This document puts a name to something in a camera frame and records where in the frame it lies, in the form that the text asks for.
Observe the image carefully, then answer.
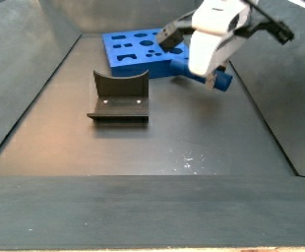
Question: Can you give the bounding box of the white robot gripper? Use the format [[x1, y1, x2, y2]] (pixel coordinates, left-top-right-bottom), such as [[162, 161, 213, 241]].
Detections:
[[189, 0, 250, 90]]

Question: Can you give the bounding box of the blue cylinder peg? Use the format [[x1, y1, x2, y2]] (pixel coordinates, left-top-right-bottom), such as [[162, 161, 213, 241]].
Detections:
[[170, 58, 233, 92]]

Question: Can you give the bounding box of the blue foam shape-sorter block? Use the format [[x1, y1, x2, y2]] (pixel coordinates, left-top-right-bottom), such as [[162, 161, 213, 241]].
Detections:
[[103, 29, 189, 79]]

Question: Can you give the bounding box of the dark curved cradle stand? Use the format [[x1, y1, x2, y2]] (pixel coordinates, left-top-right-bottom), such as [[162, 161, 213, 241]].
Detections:
[[87, 71, 148, 121]]

